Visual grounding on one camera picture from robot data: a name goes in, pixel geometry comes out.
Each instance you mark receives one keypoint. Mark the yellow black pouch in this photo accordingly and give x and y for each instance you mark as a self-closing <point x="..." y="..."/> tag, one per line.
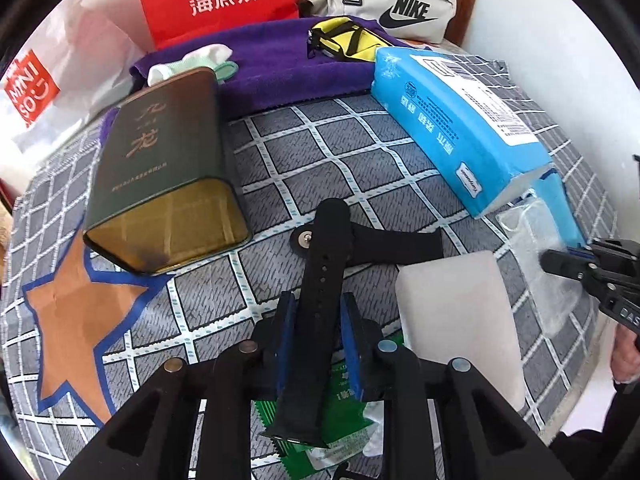
<point x="344" y="40"/>

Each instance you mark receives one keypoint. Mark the blue tissue pack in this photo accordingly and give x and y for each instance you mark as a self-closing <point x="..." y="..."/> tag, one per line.
<point x="483" y="150"/>

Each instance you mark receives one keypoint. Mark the white green sock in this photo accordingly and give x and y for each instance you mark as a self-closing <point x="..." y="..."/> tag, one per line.
<point x="216" y="57"/>

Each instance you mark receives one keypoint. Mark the person right hand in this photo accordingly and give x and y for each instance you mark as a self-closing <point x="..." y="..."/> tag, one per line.
<point x="625" y="357"/>

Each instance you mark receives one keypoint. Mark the white Miniso plastic bag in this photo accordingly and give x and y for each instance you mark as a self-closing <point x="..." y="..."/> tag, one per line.
<point x="75" y="64"/>

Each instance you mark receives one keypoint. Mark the blue paper star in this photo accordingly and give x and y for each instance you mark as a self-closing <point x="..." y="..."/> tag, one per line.
<point x="550" y="188"/>

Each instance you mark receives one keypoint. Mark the brown paper star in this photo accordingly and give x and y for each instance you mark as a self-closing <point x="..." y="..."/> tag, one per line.
<point x="80" y="312"/>

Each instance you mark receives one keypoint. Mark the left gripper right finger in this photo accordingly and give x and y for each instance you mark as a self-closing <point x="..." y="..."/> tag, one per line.
<point x="360" y="337"/>

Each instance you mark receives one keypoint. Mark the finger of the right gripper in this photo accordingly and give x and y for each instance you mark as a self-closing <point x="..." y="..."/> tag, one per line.
<point x="587" y="252"/>
<point x="580" y="269"/>

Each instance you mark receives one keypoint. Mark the green sachet packet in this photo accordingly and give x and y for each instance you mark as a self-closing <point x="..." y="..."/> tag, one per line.
<point x="344" y="429"/>

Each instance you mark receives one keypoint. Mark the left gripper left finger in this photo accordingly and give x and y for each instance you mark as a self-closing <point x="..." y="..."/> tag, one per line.
<point x="274" y="337"/>

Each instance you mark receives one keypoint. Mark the purple towel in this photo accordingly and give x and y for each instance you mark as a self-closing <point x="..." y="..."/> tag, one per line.
<point x="274" y="68"/>

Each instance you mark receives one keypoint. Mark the dark green tea tin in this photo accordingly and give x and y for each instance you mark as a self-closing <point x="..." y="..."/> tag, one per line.
<point x="166" y="192"/>

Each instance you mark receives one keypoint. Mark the grey checked cloth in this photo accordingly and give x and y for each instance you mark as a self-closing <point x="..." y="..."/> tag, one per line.
<point x="289" y="160"/>

